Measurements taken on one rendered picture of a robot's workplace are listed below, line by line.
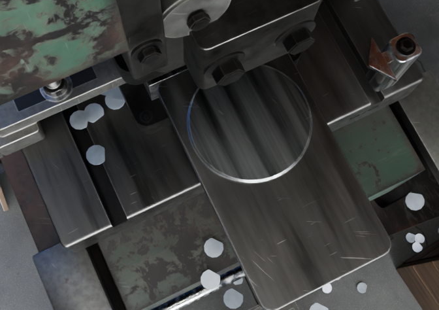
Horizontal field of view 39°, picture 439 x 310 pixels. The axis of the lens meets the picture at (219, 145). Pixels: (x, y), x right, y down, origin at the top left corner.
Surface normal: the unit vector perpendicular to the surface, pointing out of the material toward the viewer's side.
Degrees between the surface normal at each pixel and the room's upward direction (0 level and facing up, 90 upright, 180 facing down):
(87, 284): 0
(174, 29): 90
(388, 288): 0
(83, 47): 90
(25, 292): 0
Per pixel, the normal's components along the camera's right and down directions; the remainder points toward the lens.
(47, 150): 0.04, -0.25
